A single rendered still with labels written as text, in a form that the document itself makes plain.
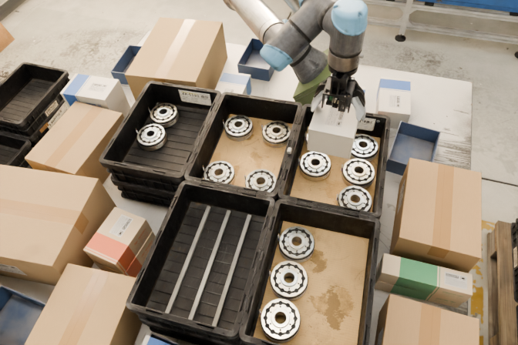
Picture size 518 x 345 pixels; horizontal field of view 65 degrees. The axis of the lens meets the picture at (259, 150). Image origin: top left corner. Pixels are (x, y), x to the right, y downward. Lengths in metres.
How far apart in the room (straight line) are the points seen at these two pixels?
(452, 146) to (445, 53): 1.67
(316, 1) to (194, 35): 0.94
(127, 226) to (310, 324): 0.61
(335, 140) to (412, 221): 0.36
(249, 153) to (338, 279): 0.52
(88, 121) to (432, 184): 1.23
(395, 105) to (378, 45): 1.63
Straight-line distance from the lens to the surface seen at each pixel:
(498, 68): 3.32
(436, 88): 1.93
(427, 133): 1.67
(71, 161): 1.56
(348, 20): 0.90
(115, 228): 1.35
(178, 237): 1.29
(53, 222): 1.38
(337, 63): 0.97
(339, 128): 1.09
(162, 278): 1.25
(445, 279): 1.29
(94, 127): 1.63
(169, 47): 1.81
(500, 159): 2.73
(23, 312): 1.53
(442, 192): 1.38
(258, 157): 1.41
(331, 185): 1.35
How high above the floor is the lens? 1.95
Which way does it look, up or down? 52 degrees down
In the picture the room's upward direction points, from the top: 5 degrees counter-clockwise
